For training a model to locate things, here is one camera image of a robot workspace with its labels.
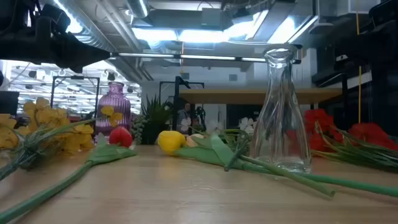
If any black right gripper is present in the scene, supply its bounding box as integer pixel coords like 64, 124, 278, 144
334, 18, 398, 65

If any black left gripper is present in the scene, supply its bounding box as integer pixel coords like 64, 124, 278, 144
0, 32, 111, 73

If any purple ribbed glass vase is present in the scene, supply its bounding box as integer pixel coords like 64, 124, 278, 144
95, 81, 132, 136

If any yellow artificial flower bunch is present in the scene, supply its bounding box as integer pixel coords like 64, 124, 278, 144
0, 96, 124, 182

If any red artificial tulip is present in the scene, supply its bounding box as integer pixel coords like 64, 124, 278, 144
0, 126, 137, 224

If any red artificial flower bunch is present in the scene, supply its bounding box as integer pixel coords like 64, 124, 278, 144
284, 108, 398, 174

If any yellow artificial tulip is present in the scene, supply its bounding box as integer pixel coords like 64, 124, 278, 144
157, 130, 398, 198

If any clear glass vase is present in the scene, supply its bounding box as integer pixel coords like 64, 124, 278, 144
250, 46, 313, 174

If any wooden shelf with black legs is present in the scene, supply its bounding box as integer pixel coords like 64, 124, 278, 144
172, 76, 348, 147

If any potted green succulent plant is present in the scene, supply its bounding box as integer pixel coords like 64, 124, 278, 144
132, 95, 175, 146

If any black monitor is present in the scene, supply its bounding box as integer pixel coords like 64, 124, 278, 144
0, 91, 20, 116

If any person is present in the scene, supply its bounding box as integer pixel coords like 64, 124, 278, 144
176, 101, 194, 135

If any long LED light bar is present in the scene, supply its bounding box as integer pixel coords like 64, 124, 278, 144
110, 52, 302, 65

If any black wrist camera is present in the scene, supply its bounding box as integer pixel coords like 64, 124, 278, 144
34, 3, 72, 34

